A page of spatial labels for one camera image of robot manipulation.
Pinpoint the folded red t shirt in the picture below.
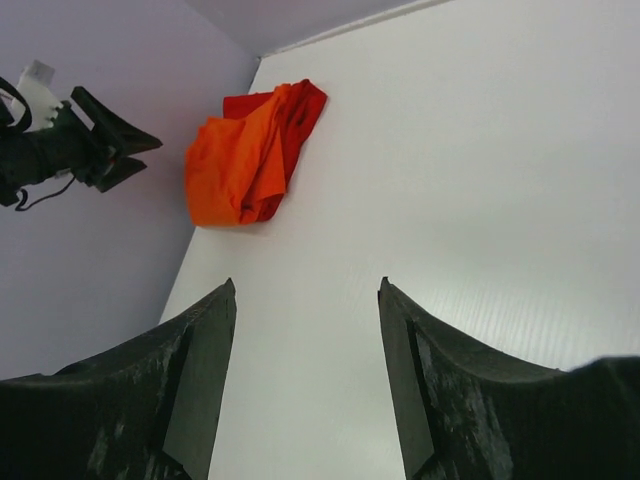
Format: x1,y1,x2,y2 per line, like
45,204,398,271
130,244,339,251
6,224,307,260
223,79,328,225

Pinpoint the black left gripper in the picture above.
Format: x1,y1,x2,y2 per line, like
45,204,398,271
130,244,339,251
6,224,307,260
1,86,163,208

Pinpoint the orange t shirt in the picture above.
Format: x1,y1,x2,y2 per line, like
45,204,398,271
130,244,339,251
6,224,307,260
183,78,329,230

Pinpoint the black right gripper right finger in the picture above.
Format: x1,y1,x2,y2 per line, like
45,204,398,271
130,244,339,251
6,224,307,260
378,280,639,479

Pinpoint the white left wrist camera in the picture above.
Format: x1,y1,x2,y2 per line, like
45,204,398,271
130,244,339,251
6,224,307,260
1,60,63,133

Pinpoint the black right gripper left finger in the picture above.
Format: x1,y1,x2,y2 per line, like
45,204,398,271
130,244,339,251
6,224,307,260
1,281,237,479

